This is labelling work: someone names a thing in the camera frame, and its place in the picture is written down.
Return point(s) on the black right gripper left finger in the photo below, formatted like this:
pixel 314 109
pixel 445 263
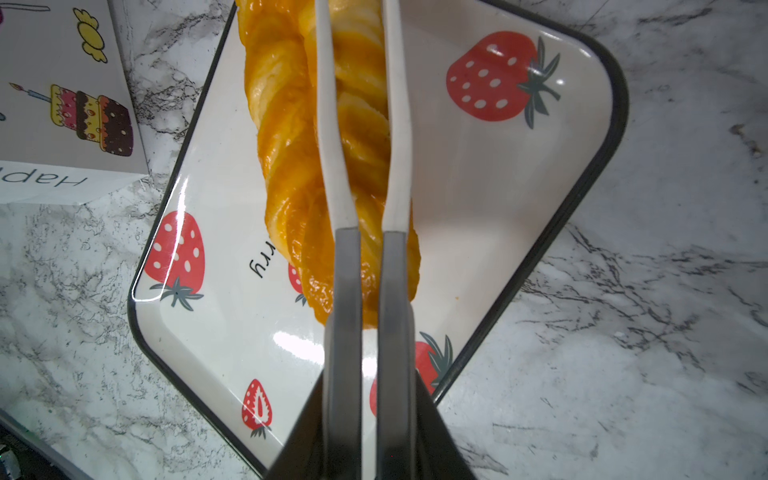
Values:
pixel 302 457

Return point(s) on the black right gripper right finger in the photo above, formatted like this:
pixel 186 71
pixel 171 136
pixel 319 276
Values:
pixel 437 456

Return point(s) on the white paper gift bag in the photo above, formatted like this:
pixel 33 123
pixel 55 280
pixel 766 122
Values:
pixel 69 133

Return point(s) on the long twisted bread loaf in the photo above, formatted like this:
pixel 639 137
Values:
pixel 280 86

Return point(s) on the white strawberry tray black rim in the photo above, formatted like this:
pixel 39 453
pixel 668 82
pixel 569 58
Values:
pixel 216 307

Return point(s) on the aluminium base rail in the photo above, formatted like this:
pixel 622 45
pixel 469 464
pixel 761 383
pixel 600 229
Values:
pixel 25 456

